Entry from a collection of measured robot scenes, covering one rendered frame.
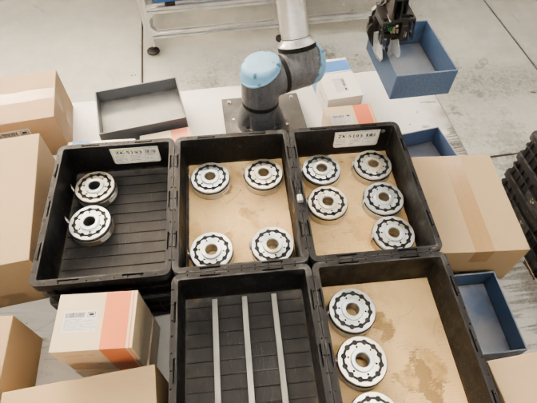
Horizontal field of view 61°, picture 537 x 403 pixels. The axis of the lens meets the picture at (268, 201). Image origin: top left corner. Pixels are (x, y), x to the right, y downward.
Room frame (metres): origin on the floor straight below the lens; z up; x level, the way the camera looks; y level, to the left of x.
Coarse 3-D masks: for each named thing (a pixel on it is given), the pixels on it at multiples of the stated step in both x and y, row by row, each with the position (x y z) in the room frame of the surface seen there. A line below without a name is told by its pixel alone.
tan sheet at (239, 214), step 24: (192, 168) 0.80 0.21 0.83; (240, 168) 0.80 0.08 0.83; (192, 192) 0.71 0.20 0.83; (240, 192) 0.71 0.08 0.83; (192, 216) 0.64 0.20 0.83; (216, 216) 0.64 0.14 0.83; (240, 216) 0.64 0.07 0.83; (264, 216) 0.64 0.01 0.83; (288, 216) 0.64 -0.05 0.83; (192, 240) 0.57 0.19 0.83; (240, 240) 0.57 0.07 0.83; (192, 264) 0.50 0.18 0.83
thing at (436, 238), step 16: (304, 128) 0.85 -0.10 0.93; (320, 128) 0.85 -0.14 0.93; (336, 128) 0.85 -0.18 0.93; (352, 128) 0.85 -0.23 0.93; (368, 128) 0.86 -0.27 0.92; (400, 144) 0.80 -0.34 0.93; (416, 176) 0.69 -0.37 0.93; (416, 192) 0.64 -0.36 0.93; (304, 208) 0.60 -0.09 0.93; (304, 224) 0.55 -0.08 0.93; (432, 224) 0.55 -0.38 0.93; (320, 256) 0.47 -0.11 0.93; (336, 256) 0.47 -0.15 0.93; (352, 256) 0.47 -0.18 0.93; (368, 256) 0.47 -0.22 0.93
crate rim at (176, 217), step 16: (176, 144) 0.80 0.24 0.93; (288, 144) 0.80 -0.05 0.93; (176, 160) 0.74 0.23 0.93; (288, 160) 0.74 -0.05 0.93; (176, 176) 0.69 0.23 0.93; (176, 192) 0.64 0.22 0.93; (176, 208) 0.60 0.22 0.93; (176, 224) 0.55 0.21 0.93; (176, 240) 0.52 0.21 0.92; (304, 240) 0.51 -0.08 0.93; (176, 256) 0.47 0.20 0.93; (304, 256) 0.47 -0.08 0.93; (176, 272) 0.43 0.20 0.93; (192, 272) 0.43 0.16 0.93
